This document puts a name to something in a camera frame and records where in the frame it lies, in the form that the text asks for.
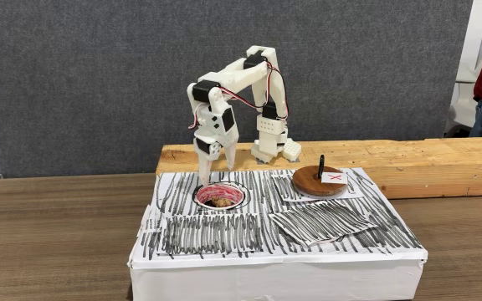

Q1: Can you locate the flat scribbled paper sheet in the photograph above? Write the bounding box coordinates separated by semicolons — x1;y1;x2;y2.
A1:
156;212;264;257

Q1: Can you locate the crumpled scribbled paper sheet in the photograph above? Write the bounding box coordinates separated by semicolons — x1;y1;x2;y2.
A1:
269;200;378;247

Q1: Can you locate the white box with black scribbles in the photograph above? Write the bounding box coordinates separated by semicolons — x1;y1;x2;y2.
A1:
126;166;429;301

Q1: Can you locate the paper card with red cross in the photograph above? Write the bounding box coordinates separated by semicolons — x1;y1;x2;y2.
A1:
320;171;349;186

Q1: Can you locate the round wooden lid with handle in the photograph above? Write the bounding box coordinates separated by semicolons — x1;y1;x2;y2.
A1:
291;154;349;197

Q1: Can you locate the scribbled paper sheet under lid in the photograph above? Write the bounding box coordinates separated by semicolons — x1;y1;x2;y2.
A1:
270;173;364;203

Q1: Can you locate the white furniture piece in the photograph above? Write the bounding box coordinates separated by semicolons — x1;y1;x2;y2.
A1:
444;0;482;135

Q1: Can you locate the fabric partition panel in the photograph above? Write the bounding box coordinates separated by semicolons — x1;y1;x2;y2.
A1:
0;0;474;181

